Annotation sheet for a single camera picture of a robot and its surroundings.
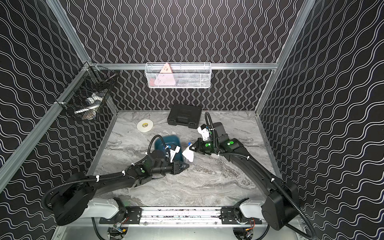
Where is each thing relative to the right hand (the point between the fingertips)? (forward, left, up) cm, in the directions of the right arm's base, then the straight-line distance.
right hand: (190, 147), depth 76 cm
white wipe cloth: (-3, 0, -2) cm, 3 cm away
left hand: (-7, 0, -5) cm, 9 cm away
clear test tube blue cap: (+2, 0, 0) cm, 2 cm away
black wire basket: (+31, +66, +7) cm, 73 cm away
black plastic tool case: (+36, +4, -14) cm, 39 cm away
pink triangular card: (+39, +15, +16) cm, 45 cm away
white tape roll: (+31, +35, -19) cm, 50 cm away
